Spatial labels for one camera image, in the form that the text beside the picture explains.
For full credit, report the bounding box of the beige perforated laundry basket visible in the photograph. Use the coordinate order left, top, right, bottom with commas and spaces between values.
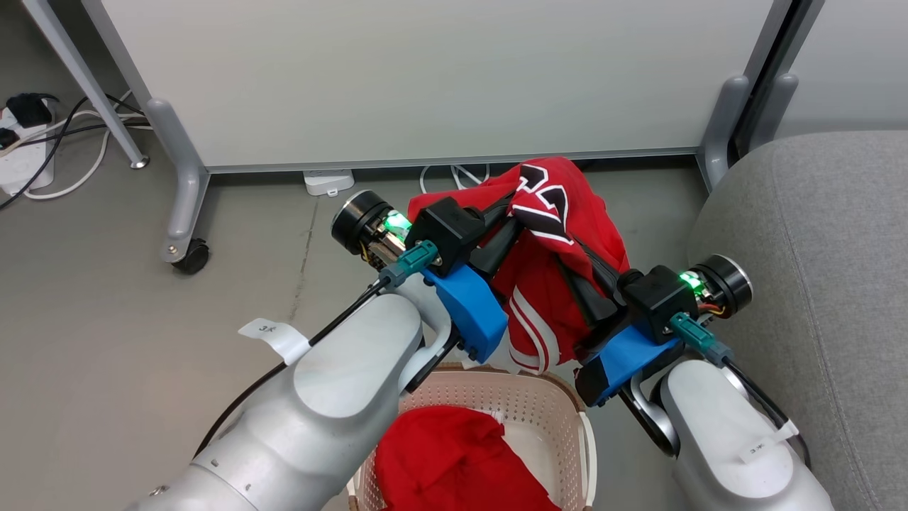
348, 363, 598, 511

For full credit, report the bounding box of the coiled white cable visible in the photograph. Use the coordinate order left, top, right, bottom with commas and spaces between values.
419, 163, 490, 194

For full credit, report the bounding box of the grey desk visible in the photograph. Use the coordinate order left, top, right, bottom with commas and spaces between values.
21, 0, 150, 170

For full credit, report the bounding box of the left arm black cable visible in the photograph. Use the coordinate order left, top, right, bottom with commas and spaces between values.
192, 240, 441, 455

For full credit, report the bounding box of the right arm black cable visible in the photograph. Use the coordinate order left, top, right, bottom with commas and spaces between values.
670, 312, 813, 469

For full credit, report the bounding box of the red jersey with number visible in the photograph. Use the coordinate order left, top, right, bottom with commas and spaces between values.
406, 156, 631, 377

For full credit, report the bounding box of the black power adapter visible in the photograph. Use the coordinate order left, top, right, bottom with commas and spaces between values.
7, 92, 55, 128

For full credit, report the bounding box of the right gripper blue housing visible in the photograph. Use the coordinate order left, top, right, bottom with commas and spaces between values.
555, 236, 753, 407

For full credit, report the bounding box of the grey fabric sofa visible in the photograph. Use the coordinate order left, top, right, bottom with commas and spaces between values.
687, 131, 908, 511

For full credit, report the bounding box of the white partition with grey frame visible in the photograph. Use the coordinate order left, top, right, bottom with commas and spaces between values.
80, 0, 794, 276
738, 0, 908, 153

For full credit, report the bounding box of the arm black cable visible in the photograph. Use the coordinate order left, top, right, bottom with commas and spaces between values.
192, 240, 441, 455
670, 312, 813, 469

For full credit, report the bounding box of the plain red garment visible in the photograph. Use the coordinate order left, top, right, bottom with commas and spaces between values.
374, 405, 561, 511

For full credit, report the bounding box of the white floor cable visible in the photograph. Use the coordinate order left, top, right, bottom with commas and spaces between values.
25, 92, 153, 201

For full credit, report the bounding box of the left gripper blue housing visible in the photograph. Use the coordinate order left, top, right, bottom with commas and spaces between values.
332, 186, 529, 363

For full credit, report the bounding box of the white power strip with cables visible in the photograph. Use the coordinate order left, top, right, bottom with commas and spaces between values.
0, 94, 151, 211

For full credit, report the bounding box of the white paper tag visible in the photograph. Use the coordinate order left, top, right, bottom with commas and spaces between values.
738, 420, 801, 466
238, 318, 313, 366

